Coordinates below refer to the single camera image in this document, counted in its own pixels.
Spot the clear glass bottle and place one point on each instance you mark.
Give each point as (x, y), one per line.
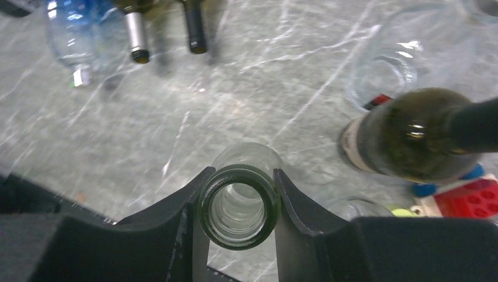
(239, 203)

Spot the clear bottle silver cap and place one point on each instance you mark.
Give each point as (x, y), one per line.
(424, 45)

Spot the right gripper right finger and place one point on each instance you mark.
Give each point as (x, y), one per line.
(313, 244)

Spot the blue glass bottle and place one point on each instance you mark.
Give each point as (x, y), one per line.
(87, 37)

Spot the olive green wine bottle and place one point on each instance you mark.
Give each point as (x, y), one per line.
(428, 135)

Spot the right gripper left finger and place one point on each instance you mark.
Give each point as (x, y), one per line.
(47, 237)

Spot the small clear round bottle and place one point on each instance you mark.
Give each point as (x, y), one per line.
(351, 207)

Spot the labelled dark wine bottle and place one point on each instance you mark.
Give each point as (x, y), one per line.
(133, 11)

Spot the dark green wine bottle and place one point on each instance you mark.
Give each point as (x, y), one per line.
(193, 17)

